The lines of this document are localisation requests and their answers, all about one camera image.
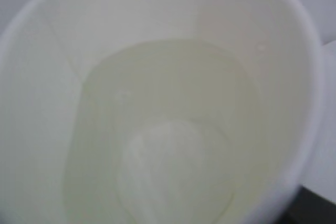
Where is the white paper coffee cup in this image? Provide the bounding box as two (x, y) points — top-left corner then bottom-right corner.
(1, 0), (325, 223)

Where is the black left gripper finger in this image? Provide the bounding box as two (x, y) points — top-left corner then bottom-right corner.
(278, 187), (336, 224)

